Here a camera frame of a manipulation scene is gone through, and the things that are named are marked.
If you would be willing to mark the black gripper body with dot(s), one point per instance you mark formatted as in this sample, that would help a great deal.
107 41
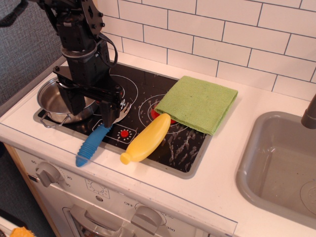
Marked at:
91 78

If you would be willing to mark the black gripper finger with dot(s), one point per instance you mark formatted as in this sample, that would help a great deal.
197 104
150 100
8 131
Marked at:
109 112
74 102

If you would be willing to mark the blue handled metal fork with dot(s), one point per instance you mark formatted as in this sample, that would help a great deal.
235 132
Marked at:
93 141

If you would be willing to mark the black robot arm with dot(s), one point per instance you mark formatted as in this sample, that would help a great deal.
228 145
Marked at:
78 23

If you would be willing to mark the black toy stovetop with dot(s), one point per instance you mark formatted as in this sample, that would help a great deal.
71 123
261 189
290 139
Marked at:
182 149

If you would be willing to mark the stainless steel pot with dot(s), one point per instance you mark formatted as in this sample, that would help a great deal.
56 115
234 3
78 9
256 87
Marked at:
56 112

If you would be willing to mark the yellow plastic banana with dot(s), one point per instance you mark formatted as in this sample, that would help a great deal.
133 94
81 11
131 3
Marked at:
147 141

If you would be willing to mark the grey left oven knob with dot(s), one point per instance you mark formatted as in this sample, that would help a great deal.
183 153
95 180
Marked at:
47 174

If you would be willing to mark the grey oven knob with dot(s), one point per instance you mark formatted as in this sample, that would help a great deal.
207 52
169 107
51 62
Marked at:
47 174
147 219

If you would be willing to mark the green folded cloth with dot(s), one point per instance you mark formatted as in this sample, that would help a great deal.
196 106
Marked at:
197 104

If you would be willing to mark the grey right oven knob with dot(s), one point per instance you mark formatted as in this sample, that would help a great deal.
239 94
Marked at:
147 219

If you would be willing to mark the orange fuzzy object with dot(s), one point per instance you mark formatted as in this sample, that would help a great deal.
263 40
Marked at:
21 232

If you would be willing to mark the grey plastic sink basin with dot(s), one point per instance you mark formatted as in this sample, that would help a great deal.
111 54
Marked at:
277 172

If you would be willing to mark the grey faucet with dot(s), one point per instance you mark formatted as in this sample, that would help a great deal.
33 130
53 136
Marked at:
308 119

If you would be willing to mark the grey oven door handle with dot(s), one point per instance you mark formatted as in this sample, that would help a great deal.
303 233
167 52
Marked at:
89 224

